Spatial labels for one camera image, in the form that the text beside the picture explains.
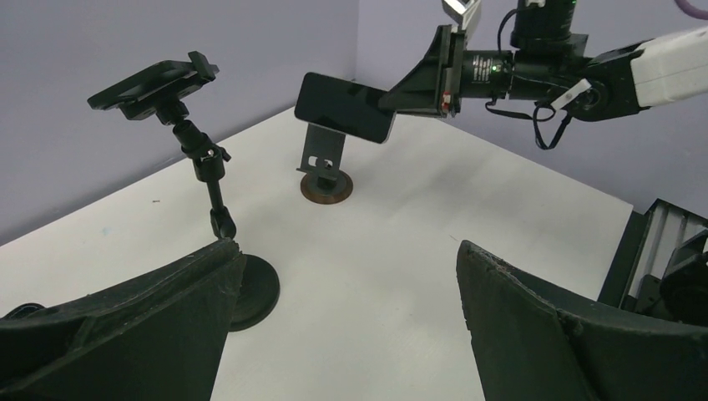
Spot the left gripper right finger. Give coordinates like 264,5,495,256
456,240,707,400

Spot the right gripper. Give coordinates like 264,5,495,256
378,25,465,118

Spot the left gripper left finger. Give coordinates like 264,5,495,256
1,240,246,400

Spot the phone from wooden stand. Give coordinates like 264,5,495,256
294,72,396,145

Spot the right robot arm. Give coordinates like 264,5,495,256
378,1,707,150

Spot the wooden base phone stand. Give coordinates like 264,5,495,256
297,124,353,205

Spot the tall black tripod stand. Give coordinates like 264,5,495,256
116,51,281,332

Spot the phone on tripod stand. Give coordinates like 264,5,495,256
87,60,195,111

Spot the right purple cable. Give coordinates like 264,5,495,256
677,0,708,22

